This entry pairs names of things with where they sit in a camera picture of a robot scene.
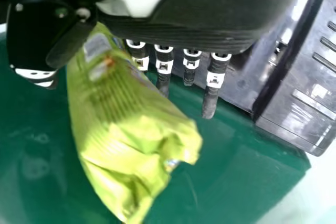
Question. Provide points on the yellow-green biscuit packet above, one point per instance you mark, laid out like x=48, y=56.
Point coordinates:
x=123, y=119

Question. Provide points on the black oven with glass door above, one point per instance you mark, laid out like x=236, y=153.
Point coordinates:
x=294, y=77

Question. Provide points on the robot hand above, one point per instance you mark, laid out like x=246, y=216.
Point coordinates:
x=199, y=11

